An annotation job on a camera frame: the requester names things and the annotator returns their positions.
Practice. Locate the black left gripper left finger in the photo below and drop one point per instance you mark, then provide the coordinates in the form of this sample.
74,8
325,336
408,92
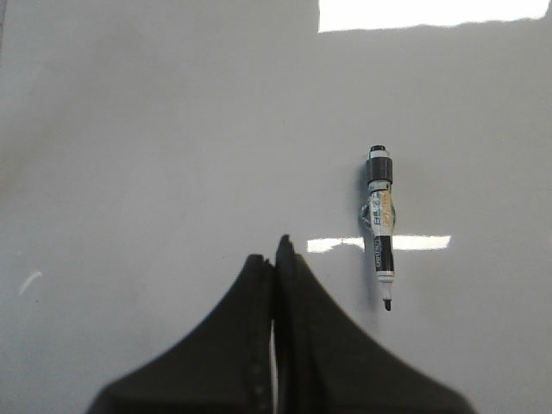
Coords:
222,366

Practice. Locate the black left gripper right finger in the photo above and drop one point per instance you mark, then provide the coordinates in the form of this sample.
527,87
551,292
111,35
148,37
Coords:
327,364

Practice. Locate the black white whiteboard marker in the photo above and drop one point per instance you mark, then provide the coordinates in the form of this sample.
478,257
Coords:
379,216

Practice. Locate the white whiteboard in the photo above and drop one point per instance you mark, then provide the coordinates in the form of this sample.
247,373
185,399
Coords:
148,147

